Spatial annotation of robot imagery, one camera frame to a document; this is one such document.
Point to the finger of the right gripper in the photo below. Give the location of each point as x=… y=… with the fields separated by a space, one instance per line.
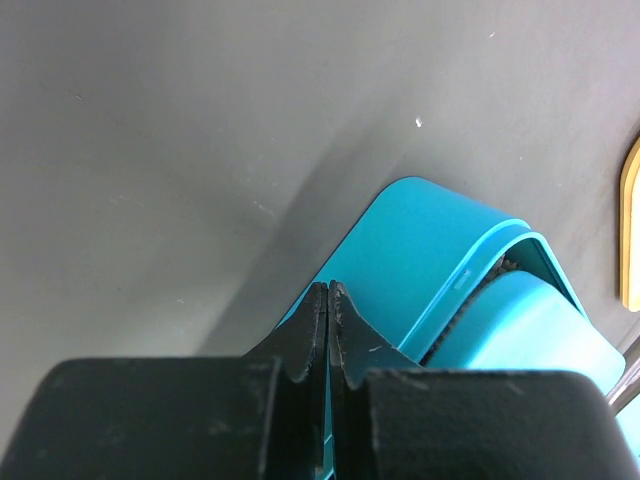
x=627 y=388

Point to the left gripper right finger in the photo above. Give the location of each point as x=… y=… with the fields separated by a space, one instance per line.
x=392 y=419

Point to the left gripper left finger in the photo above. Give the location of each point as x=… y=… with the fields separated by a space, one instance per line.
x=260 y=415

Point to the blue tin lid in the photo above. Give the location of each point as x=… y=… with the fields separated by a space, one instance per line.
x=520 y=322

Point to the blue cookie tin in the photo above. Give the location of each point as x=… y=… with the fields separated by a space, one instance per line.
x=415 y=256

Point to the yellow tray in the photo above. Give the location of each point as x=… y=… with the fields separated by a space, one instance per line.
x=629 y=230

